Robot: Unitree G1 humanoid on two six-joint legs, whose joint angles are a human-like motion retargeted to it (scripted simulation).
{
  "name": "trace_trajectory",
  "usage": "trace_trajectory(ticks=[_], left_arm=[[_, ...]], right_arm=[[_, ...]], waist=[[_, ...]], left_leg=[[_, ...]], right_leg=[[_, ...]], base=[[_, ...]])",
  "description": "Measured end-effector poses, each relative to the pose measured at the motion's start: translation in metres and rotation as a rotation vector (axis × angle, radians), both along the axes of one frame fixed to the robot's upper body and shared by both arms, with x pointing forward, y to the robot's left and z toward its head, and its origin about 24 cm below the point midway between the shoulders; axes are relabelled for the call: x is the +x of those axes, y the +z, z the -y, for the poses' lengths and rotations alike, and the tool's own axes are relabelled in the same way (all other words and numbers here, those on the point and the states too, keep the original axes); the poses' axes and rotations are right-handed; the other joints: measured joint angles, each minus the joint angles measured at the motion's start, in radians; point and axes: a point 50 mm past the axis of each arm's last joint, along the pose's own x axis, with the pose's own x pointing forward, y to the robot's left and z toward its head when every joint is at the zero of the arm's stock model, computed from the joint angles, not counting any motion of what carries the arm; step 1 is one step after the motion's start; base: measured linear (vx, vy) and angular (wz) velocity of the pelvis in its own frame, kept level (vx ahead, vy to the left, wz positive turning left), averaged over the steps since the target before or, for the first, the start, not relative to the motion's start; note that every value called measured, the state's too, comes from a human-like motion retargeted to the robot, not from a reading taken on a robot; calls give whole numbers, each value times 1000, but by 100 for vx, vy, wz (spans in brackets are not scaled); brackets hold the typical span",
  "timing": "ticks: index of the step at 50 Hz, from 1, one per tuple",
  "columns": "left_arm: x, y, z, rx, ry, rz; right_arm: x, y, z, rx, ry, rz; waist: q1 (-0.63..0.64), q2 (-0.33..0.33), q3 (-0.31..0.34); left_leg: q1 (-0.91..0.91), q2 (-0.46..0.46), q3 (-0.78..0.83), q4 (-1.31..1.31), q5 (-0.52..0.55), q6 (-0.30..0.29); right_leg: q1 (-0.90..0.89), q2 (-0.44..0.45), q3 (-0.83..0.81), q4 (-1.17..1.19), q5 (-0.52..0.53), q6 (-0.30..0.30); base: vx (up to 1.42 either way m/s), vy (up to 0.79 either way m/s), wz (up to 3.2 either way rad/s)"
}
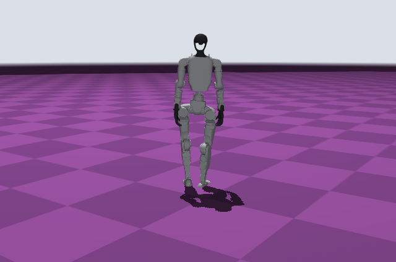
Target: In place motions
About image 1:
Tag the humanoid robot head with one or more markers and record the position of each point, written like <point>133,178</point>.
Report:
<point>200,39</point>

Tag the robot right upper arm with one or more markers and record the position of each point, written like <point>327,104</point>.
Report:
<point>218,73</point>

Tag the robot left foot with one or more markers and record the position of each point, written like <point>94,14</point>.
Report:
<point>187,182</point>

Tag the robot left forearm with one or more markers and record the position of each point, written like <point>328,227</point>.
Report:
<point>178,94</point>

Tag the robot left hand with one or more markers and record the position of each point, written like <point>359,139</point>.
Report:
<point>176,109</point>

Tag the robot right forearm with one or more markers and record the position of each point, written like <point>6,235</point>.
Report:
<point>220,97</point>

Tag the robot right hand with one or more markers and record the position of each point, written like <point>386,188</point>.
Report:
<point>220,116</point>

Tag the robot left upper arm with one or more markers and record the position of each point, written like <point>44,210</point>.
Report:
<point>181,71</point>

